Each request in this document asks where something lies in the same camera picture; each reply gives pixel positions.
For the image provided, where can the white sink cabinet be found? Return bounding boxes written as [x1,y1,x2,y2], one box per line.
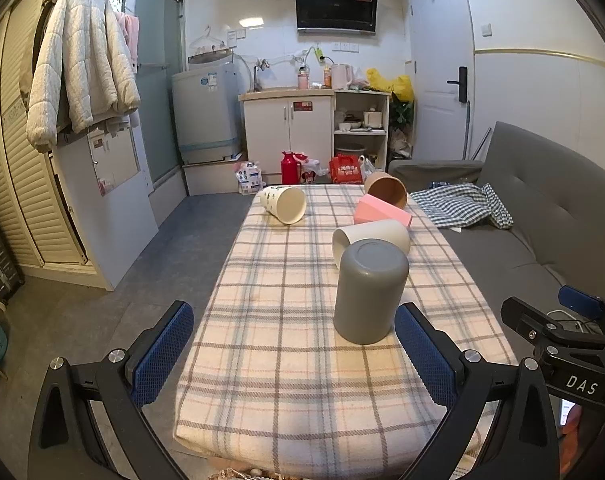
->
[238,89,334,186]

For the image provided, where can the pink square cup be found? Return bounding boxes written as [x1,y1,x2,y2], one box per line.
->
[353,195,414,228]

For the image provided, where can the white platform step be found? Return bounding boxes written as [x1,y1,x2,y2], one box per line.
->
[182,150,244,196]

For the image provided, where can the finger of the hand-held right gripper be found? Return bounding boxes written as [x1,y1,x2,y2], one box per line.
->
[500,297,605,347]
[557,285,605,333]

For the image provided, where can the white cup with green print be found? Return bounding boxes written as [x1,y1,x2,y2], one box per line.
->
[260,186,307,225]

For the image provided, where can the brown cup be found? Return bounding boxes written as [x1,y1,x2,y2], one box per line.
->
[364,171,408,209]

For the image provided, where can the frosted glass door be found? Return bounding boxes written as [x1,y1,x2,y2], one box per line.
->
[134,0,188,196]

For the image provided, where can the grey cup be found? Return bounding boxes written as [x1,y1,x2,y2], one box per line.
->
[333,240,410,345]

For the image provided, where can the white printed packet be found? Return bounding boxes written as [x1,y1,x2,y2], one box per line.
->
[234,160,264,195]

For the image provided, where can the cream louvered wardrobe doors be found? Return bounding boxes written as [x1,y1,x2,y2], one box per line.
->
[0,0,89,267]

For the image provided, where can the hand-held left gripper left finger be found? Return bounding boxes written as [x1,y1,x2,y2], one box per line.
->
[27,300,196,480]

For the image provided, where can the red shopping bag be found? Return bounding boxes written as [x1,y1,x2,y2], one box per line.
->
[329,154,366,185]

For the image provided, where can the metal faucet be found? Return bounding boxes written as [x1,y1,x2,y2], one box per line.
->
[252,58,271,92]

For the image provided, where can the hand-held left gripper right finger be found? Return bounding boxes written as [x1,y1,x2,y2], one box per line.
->
[393,302,566,480]

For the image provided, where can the white clothes hanger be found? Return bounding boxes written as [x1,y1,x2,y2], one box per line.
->
[189,25,233,57]

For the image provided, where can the white door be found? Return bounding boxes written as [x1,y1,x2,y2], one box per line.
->
[407,0,477,162]

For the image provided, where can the grey sofa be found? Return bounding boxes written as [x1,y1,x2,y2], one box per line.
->
[387,121,605,361]

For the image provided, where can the white cable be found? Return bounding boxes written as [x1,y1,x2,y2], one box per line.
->
[547,309,586,332]

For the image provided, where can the blue checked cloth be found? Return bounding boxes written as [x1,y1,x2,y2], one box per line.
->
[411,182,513,231]

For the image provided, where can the white cartoon plastic bag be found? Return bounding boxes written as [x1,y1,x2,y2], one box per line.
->
[302,157,329,184]

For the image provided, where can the red thermos jug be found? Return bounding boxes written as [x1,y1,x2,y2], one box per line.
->
[281,151,303,185]

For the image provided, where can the yellow plastic bag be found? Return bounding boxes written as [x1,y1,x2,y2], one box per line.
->
[367,67,415,103]

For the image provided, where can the white leaning board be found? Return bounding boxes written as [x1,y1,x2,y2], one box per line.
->
[51,122,160,291]

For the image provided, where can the black door handle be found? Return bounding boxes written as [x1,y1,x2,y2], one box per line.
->
[447,66,469,104]

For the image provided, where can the white washing machine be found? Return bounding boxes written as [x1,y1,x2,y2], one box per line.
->
[171,57,243,165]

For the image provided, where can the pale pink kettle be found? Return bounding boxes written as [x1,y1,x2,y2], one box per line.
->
[331,63,356,91]

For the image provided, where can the plaid tablecloth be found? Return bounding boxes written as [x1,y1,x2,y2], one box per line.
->
[175,183,518,467]

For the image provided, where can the pink hanging cloth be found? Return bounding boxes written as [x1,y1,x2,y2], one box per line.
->
[115,12,140,61]

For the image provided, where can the plain white cup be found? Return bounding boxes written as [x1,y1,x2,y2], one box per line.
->
[331,220,411,269]

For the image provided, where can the black plastic crate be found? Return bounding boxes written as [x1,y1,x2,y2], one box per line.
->
[0,204,26,307]

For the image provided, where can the white open shelf unit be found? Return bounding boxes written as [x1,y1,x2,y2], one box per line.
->
[333,90,390,172]

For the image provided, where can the white puffer jacket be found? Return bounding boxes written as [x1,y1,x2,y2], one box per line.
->
[26,0,141,154]

